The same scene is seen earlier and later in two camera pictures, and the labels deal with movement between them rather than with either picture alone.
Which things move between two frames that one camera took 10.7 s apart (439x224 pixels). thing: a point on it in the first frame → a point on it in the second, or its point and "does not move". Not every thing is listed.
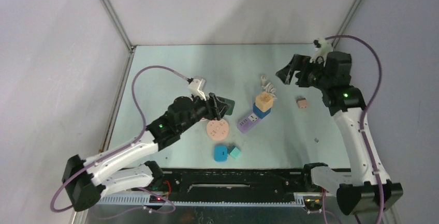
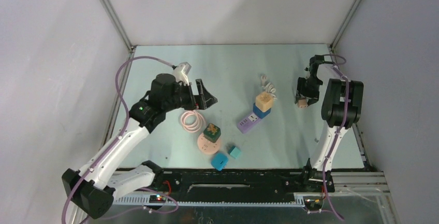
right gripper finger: x=286 y=74 → x=312 y=100
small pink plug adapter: x=302 y=103 does not move
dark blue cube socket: x=260 y=114 does not move
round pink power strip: x=217 y=130 → x=207 y=146
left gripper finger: x=221 y=105 → x=208 y=100
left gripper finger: x=219 y=112 → x=206 y=102
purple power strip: x=245 y=123 does not move
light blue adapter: x=220 y=153 → x=219 y=161
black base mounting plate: x=231 y=185 does not move
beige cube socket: x=264 y=101 does not move
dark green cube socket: x=230 y=102 → x=211 y=132
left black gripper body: x=208 y=111 → x=190 y=102
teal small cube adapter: x=235 y=152 does not move
